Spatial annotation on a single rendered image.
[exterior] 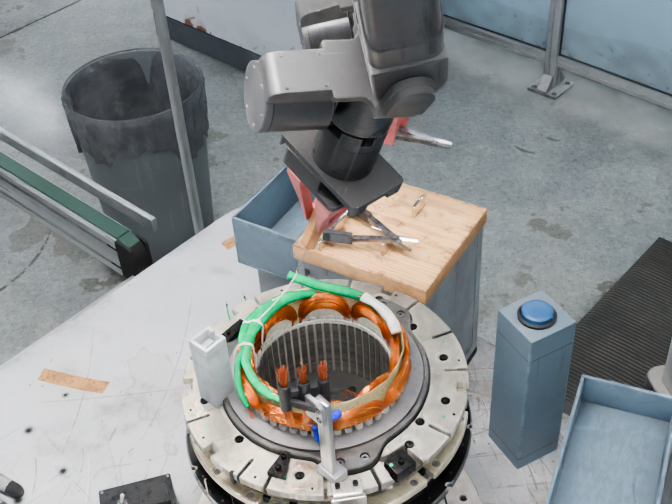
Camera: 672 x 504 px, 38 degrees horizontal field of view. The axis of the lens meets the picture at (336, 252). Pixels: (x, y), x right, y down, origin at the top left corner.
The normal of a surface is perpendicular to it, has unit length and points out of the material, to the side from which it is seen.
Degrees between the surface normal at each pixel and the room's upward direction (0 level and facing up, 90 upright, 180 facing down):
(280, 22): 90
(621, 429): 0
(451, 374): 0
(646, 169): 0
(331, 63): 36
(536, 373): 90
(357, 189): 21
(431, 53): 123
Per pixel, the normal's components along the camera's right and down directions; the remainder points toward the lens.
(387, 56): 0.15, 0.95
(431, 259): -0.05, -0.76
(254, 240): -0.50, 0.58
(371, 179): 0.25, -0.58
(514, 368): -0.88, 0.35
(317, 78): 0.24, -0.31
